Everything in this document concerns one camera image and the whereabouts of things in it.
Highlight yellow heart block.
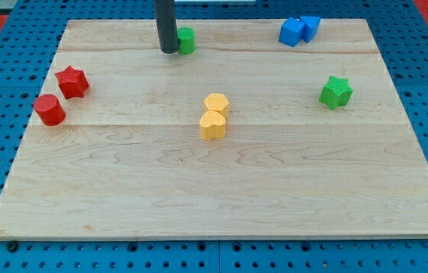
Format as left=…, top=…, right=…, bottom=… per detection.
left=200, top=110, right=226, bottom=141

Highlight light wooden board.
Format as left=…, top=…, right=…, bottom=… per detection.
left=0, top=19, right=428, bottom=241

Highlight yellow hexagon block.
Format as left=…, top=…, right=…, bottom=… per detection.
left=203, top=93, right=230, bottom=118

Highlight green cylinder block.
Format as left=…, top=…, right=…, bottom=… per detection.
left=178, top=27, right=196, bottom=55

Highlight green star block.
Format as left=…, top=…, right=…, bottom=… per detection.
left=319, top=76, right=353, bottom=110

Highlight blue cube block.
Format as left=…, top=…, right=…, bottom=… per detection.
left=279, top=17, right=306, bottom=47

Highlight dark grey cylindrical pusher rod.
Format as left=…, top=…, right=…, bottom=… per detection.
left=153, top=0, right=178, bottom=54

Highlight blue angled block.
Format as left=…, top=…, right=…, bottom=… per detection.
left=300, top=16, right=321, bottom=43

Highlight red star block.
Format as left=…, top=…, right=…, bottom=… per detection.
left=55, top=66, right=90, bottom=99

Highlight red cylinder block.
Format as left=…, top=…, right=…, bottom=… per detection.
left=33, top=94, right=66, bottom=126

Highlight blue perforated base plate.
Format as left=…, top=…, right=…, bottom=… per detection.
left=0, top=1, right=428, bottom=272

